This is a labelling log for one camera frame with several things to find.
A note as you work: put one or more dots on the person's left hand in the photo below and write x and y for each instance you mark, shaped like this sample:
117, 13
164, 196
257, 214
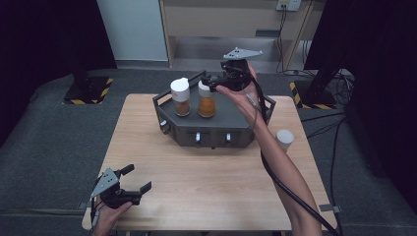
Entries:
108, 219

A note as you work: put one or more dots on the grey metal table bracket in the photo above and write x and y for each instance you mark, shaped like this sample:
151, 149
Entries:
83, 205
329, 207

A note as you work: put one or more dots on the spice jar with brown powder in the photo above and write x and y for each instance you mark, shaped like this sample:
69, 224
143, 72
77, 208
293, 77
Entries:
180, 95

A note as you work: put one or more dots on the spice jar with orange powder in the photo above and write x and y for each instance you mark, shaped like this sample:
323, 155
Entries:
206, 105

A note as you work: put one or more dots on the person's right hand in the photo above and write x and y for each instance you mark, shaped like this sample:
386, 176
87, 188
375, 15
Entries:
242, 101

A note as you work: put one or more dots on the white wall socket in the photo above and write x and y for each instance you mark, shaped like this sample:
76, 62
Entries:
288, 4

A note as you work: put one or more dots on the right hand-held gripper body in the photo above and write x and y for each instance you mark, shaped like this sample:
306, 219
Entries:
237, 73

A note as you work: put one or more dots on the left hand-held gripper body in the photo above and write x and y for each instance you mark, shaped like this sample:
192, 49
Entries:
109, 187

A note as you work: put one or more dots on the black curtain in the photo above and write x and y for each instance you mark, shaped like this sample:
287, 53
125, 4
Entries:
49, 39
380, 65

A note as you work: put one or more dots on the black rack hook white clip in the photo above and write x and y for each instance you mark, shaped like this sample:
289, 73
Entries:
163, 126
228, 137
197, 137

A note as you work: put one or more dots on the white panel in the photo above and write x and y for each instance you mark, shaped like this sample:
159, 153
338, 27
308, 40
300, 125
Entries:
132, 29

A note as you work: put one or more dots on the dark grey spice rack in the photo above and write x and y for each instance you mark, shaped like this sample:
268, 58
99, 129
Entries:
229, 119

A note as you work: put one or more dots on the black stand with striped base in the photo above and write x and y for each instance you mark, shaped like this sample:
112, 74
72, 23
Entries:
87, 91
319, 95

